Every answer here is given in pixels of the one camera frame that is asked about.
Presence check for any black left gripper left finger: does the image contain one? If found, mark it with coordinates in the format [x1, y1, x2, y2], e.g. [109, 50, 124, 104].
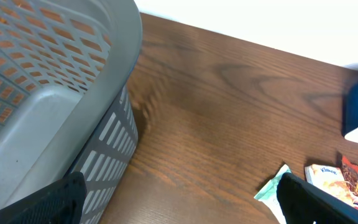
[0, 172, 86, 224]

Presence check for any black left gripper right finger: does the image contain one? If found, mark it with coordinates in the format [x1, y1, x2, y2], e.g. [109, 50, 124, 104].
[277, 172, 358, 224]

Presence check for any teal snack bar wrapper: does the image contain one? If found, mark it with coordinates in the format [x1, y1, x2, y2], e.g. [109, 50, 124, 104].
[254, 164, 291, 224]

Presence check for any small orange tissue pack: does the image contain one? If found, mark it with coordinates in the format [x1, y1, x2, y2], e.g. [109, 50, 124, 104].
[305, 164, 358, 210]

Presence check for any orange brown snack bar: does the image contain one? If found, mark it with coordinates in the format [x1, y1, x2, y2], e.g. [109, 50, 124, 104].
[341, 156, 358, 210]

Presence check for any grey plastic mesh basket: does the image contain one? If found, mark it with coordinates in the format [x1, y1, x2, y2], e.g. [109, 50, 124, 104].
[0, 0, 142, 223]

